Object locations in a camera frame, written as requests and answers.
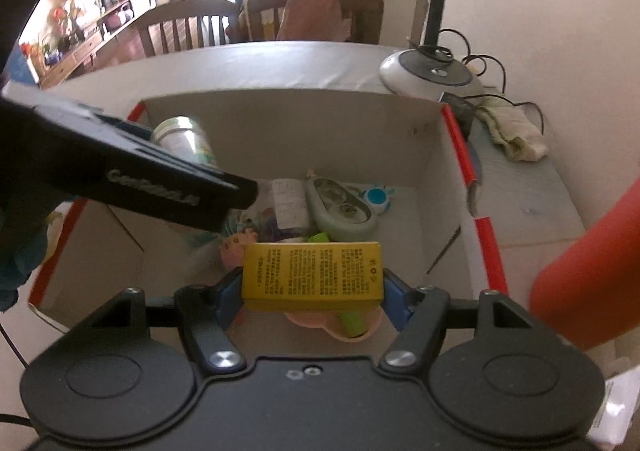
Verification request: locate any yellow carton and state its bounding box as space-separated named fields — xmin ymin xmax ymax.
xmin=241 ymin=241 xmax=386 ymax=314

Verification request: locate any white cloth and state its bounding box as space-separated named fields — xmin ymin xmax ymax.
xmin=475 ymin=96 xmax=550 ymax=162

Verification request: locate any green lid jar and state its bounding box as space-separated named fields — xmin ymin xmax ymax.
xmin=151 ymin=116 xmax=218 ymax=169

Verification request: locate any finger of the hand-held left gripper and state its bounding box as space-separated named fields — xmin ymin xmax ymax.
xmin=75 ymin=103 xmax=160 ymax=146

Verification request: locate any lime green marker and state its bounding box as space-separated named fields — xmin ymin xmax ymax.
xmin=306 ymin=231 xmax=368 ymax=338

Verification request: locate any wooden tv cabinet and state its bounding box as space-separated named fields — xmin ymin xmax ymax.
xmin=37 ymin=0 xmax=136 ymax=89

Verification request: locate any red water bottle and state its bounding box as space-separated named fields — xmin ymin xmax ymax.
xmin=530 ymin=181 xmax=640 ymax=352

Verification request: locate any pink cloth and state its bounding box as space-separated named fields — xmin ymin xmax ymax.
xmin=276 ymin=0 xmax=351 ymax=42

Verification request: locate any small white bottle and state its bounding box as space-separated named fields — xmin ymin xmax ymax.
xmin=270 ymin=177 xmax=311 ymax=237

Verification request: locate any black power adaptor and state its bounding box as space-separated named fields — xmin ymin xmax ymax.
xmin=439 ymin=91 xmax=481 ymax=139

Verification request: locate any grey desk lamp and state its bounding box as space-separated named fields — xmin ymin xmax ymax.
xmin=378 ymin=0 xmax=486 ymax=99

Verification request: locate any red cardboard box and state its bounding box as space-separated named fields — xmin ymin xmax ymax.
xmin=27 ymin=88 xmax=511 ymax=337

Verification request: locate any white paper box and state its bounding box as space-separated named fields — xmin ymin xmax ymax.
xmin=590 ymin=356 xmax=640 ymax=447

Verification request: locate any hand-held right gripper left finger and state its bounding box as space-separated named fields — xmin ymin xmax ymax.
xmin=90 ymin=267 xmax=249 ymax=373

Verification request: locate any small colourful toy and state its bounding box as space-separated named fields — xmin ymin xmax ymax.
xmin=225 ymin=208 xmax=273 ymax=239

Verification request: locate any thin black cable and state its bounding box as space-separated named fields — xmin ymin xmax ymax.
xmin=0 ymin=321 xmax=28 ymax=367

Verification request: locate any blue white figure keychain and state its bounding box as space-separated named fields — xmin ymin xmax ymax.
xmin=360 ymin=185 xmax=396 ymax=214

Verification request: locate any person's left hand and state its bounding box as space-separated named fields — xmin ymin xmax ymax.
xmin=0 ymin=212 xmax=53 ymax=314

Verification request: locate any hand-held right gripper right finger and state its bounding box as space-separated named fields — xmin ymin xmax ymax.
xmin=379 ymin=268 xmax=544 ymax=373

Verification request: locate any black lamp cable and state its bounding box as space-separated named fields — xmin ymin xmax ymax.
xmin=407 ymin=28 xmax=546 ymax=136

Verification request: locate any wooden chair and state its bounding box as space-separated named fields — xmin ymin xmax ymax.
xmin=136 ymin=0 xmax=241 ymax=59
xmin=245 ymin=0 xmax=385 ymax=44

